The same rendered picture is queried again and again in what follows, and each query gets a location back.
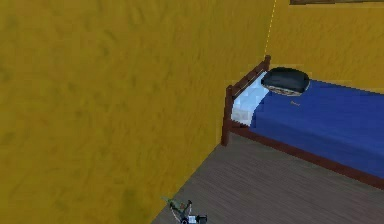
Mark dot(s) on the brown framed wall picture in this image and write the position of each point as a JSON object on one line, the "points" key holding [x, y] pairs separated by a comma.
{"points": [[333, 1]]}

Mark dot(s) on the small tan object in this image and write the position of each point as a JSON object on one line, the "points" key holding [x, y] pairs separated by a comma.
{"points": [[295, 103]]}

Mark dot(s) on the wooden boomerang green stripes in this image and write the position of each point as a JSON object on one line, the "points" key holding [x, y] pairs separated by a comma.
{"points": [[176, 203]]}

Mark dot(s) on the brown wooden bed blue cover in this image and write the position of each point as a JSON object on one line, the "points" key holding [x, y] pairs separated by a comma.
{"points": [[320, 130]]}

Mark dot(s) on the dark grey pillow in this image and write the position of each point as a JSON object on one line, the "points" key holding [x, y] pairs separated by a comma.
{"points": [[286, 80]]}

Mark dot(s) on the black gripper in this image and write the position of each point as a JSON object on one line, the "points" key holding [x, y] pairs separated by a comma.
{"points": [[184, 220]]}

